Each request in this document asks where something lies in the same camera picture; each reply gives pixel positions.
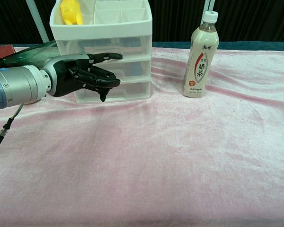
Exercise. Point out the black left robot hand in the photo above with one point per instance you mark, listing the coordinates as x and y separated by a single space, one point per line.
61 78

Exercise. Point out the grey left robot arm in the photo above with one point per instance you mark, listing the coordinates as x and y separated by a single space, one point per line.
16 86

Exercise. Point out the white plastic drawer organizer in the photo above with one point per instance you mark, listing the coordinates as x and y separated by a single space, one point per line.
101 28

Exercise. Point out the clear plastic container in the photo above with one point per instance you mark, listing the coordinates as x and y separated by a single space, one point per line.
132 91
135 69
132 47

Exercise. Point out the green translucent plastic bottle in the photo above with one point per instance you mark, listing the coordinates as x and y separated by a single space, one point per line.
33 53

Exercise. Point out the red brick block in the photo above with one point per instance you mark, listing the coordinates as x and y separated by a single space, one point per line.
1 53

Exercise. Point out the yellow rubber chicken toy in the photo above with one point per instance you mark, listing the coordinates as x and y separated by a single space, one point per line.
71 11

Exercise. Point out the pink velvet table cloth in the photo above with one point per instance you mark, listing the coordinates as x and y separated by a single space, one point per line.
156 153

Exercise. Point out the milk tea bottle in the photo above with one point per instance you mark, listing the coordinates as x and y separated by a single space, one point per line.
200 68

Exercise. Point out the white frame post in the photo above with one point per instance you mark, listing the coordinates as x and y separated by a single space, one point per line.
209 5
38 21

